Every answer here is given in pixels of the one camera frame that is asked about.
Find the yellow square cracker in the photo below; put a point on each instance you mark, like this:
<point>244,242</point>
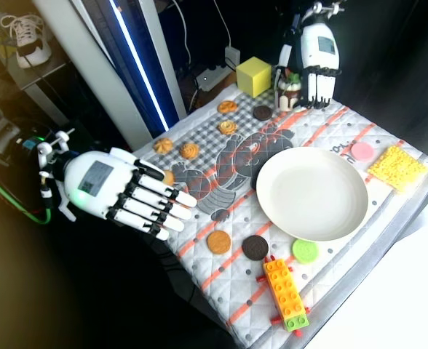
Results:
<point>397,168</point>

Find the tan round biscuit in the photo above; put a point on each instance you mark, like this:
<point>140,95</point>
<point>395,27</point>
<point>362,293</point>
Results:
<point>218,242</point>

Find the white post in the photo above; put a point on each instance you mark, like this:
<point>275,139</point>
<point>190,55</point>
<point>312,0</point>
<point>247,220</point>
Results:
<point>86,62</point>

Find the white power adapter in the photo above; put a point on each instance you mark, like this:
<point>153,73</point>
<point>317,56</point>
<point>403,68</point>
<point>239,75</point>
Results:
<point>232,56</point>

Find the small pale round biscuit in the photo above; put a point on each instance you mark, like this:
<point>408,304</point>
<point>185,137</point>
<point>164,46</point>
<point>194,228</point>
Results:
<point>169,177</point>

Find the quilt with printed bear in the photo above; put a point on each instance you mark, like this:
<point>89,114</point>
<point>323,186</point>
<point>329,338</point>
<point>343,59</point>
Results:
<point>236,225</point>

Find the golden flower-shaped cookie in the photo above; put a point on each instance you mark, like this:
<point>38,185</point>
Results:
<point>228,107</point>
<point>163,145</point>
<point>228,127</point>
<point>189,150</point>

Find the grey shelf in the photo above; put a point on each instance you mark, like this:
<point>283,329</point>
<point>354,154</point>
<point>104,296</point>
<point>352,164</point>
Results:
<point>35,78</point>

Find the pink round biscuit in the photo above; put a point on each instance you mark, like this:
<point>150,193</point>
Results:
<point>362,151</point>

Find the cream round plate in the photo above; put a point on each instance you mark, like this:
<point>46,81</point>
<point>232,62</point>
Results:
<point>310,192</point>

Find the large dark chocolate sandwich cookie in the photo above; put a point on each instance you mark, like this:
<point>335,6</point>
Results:
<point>255,247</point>

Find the white power strip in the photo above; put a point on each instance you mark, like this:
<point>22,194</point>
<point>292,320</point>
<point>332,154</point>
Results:
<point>214,78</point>

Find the chocolate cupcake toy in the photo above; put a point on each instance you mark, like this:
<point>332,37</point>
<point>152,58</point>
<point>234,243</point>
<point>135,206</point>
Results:
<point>289,94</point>

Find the white sneaker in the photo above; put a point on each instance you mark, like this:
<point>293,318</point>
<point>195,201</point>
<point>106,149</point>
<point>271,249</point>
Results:
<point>30,36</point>

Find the blue glowing panel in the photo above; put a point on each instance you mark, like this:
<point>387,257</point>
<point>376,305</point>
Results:
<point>141,65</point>

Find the small dark chocolate sandwich cookie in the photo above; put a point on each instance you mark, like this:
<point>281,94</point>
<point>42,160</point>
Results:
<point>262,113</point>

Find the yellow cube block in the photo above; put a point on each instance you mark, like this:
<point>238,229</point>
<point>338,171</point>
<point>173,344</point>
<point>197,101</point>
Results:
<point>252,78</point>

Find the green round biscuit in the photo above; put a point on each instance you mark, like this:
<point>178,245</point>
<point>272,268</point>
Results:
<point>305,251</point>

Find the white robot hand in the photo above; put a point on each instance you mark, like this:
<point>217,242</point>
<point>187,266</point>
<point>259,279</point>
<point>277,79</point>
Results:
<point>94,181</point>
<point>314,47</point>

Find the orange and green brick block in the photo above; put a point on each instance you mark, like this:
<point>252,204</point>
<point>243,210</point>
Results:
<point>286,294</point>

